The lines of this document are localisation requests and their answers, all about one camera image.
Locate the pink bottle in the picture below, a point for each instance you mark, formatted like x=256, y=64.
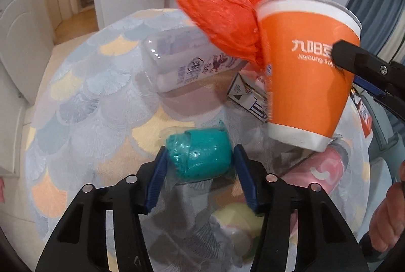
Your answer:
x=319, y=169

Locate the orange cardboard box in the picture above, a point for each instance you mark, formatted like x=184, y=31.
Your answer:
x=365, y=120

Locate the white room door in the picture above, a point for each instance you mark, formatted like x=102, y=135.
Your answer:
x=22, y=47

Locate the white printed carton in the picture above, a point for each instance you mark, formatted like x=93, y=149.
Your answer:
x=245, y=98

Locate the person's right hand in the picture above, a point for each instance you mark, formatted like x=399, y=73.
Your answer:
x=390, y=221

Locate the pale yellow round container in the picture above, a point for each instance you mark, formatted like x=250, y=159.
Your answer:
x=235, y=224

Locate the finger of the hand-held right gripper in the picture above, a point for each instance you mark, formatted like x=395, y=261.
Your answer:
x=368, y=89
x=360, y=61

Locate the teal plastic wrapper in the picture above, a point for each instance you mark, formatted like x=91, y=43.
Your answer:
x=202, y=153

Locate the clear plastic bottle with label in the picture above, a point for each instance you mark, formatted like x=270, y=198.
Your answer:
x=183, y=60

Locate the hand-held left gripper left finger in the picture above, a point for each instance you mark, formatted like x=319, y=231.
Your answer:
x=155, y=183

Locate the orange-red plastic bag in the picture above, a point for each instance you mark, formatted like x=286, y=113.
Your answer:
x=218, y=12

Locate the orange paper cup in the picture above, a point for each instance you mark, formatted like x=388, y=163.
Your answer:
x=300, y=88

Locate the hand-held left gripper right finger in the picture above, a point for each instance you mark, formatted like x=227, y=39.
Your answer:
x=247, y=183

